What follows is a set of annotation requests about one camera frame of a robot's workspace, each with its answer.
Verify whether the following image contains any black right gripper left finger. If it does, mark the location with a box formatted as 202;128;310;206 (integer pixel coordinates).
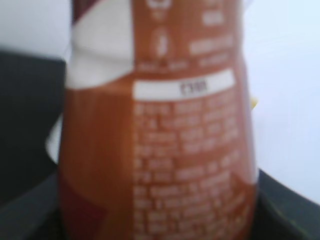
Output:
0;173;59;240

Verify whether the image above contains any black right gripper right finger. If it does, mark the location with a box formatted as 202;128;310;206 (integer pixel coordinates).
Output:
249;170;320;240

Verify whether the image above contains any orange cafe drink bottle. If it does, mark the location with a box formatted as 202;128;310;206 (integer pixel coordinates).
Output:
58;0;258;240

